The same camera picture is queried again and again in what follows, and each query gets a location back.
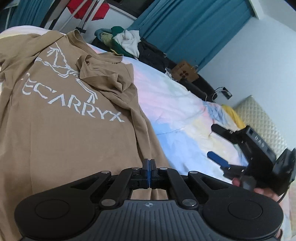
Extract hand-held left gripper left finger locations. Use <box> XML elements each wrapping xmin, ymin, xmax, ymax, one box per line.
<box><xmin>67</xmin><ymin>159</ymin><xmax>151</xmax><ymax>208</ymax></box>

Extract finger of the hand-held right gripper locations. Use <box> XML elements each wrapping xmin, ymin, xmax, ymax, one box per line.
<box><xmin>207</xmin><ymin>151</ymin><xmax>249</xmax><ymax>180</ymax></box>
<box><xmin>211</xmin><ymin>124</ymin><xmax>249</xmax><ymax>151</ymax></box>

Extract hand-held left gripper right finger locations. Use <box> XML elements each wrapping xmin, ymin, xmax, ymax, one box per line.
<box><xmin>150</xmin><ymin>159</ymin><xmax>232</xmax><ymax>208</ymax></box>

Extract tan t-shirt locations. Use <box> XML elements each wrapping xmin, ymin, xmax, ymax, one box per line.
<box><xmin>0</xmin><ymin>30</ymin><xmax>173</xmax><ymax>201</ymax></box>

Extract person's right hand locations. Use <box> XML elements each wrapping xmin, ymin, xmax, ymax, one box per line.
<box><xmin>232</xmin><ymin>178</ymin><xmax>284</xmax><ymax>204</ymax></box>

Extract yellow pillow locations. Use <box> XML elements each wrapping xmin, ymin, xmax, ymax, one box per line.
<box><xmin>221</xmin><ymin>104</ymin><xmax>246</xmax><ymax>129</ymax></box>

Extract cream quilted headboard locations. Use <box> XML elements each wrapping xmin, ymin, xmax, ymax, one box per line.
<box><xmin>233</xmin><ymin>95</ymin><xmax>288</xmax><ymax>158</ymax></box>

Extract pastel tie-dye bed blanket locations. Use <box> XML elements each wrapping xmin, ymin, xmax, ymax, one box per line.
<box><xmin>0</xmin><ymin>26</ymin><xmax>296</xmax><ymax>241</ymax></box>

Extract brown paper bag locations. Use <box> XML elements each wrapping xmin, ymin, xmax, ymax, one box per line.
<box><xmin>171</xmin><ymin>61</ymin><xmax>200</xmax><ymax>82</ymax></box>

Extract black jacket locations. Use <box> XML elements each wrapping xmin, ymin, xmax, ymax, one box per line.
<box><xmin>136</xmin><ymin>38</ymin><xmax>176</xmax><ymax>70</ymax></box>

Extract blue curtain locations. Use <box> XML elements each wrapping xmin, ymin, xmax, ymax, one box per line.
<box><xmin>133</xmin><ymin>0</ymin><xmax>257</xmax><ymax>72</ymax></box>
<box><xmin>0</xmin><ymin>0</ymin><xmax>56</xmax><ymax>29</ymax></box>

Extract white hoodie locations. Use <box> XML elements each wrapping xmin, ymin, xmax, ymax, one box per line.
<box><xmin>114</xmin><ymin>30</ymin><xmax>141</xmax><ymax>58</ymax></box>

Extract yellow-green cloth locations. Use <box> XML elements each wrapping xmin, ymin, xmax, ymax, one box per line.
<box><xmin>100</xmin><ymin>32</ymin><xmax>116</xmax><ymax>50</ymax></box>

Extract green garment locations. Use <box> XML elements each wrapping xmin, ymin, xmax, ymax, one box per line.
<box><xmin>110</xmin><ymin>26</ymin><xmax>137</xmax><ymax>57</ymax></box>

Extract teal cloth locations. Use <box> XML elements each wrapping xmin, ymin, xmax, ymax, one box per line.
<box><xmin>94</xmin><ymin>28</ymin><xmax>114</xmax><ymax>40</ymax></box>

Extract red cloth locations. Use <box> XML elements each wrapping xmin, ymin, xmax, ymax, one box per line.
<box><xmin>67</xmin><ymin>0</ymin><xmax>110</xmax><ymax>19</ymax></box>

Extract white charging cable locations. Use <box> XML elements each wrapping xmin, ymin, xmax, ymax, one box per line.
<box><xmin>205</xmin><ymin>88</ymin><xmax>223</xmax><ymax>101</ymax></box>

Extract garment steamer hose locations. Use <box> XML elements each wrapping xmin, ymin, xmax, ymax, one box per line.
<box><xmin>61</xmin><ymin>5</ymin><xmax>80</xmax><ymax>30</ymax></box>

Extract grey panel with black frame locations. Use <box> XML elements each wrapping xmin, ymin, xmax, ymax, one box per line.
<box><xmin>38</xmin><ymin>0</ymin><xmax>61</xmax><ymax>30</ymax></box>

